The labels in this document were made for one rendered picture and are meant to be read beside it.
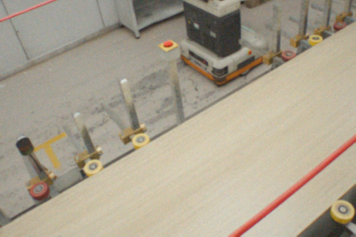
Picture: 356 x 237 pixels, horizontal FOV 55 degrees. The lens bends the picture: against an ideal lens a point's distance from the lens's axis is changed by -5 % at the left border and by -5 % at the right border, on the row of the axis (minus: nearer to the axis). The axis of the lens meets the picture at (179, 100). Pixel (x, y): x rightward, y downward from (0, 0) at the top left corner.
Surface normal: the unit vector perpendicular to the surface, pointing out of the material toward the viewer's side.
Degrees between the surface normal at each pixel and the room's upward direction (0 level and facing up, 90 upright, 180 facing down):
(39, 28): 90
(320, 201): 0
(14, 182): 0
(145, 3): 90
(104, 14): 90
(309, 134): 0
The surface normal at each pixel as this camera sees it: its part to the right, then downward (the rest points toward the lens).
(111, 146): -0.12, -0.76
